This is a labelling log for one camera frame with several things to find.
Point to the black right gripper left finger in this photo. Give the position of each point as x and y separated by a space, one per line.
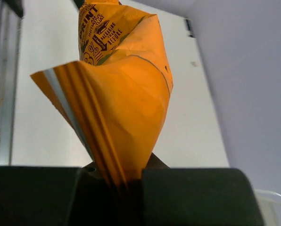
54 196

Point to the light blue paper bag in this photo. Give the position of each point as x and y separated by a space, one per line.
268 202

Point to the orange potato chips bag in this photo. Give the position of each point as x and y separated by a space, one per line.
117 94

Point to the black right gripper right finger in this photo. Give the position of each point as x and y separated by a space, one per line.
194 197

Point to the black label sticker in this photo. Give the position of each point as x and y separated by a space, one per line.
189 27

